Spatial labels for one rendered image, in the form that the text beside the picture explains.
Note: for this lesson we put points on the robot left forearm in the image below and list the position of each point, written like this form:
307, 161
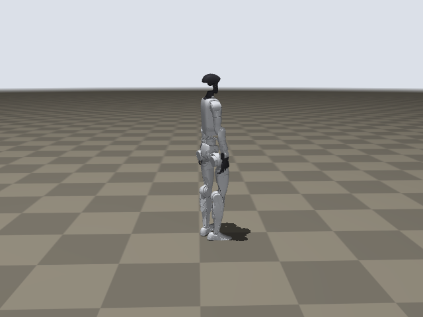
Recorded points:
203, 137

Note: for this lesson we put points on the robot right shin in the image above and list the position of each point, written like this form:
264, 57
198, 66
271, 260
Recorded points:
217, 212

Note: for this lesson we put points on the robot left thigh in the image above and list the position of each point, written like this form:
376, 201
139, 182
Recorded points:
207, 174

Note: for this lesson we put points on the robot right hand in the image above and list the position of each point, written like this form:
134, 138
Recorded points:
224, 164

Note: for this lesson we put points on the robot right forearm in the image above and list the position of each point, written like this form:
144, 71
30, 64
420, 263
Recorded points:
222, 142

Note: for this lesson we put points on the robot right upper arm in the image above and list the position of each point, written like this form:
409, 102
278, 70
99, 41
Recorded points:
215, 108

